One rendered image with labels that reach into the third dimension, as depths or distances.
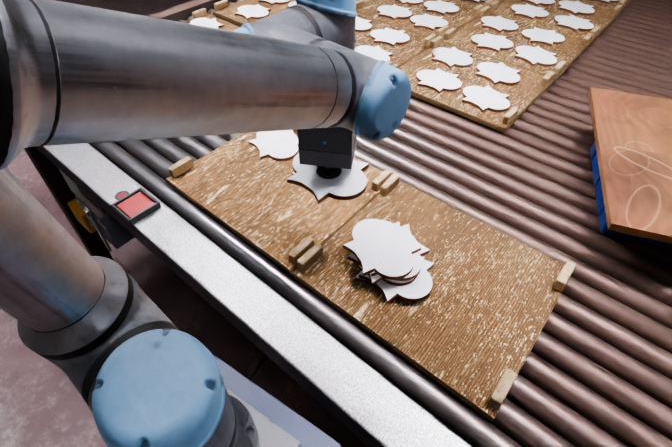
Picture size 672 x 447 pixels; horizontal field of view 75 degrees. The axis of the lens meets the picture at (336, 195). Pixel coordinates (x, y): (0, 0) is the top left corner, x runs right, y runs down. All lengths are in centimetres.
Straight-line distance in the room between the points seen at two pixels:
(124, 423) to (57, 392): 153
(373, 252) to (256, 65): 55
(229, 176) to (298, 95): 72
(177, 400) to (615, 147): 96
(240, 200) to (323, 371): 42
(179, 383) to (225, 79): 31
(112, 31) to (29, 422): 182
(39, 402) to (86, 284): 154
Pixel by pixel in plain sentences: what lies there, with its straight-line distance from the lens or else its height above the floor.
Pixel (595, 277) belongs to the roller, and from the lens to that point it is 99.
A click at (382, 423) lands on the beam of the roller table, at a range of 74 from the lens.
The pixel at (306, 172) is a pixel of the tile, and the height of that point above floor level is 113.
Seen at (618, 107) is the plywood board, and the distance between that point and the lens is 127.
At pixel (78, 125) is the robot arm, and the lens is 26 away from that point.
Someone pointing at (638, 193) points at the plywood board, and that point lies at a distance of 102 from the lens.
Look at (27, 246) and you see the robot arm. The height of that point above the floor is 133.
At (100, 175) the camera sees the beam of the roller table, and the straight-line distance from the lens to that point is 121.
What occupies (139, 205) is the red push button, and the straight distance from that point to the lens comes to 106.
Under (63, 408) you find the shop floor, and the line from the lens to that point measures 197.
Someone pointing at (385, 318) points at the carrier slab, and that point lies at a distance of 79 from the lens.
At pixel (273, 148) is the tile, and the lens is 111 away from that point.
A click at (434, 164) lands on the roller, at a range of 112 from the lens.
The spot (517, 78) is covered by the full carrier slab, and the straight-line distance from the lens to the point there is 149.
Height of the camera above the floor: 162
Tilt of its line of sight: 44 degrees down
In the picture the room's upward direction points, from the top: straight up
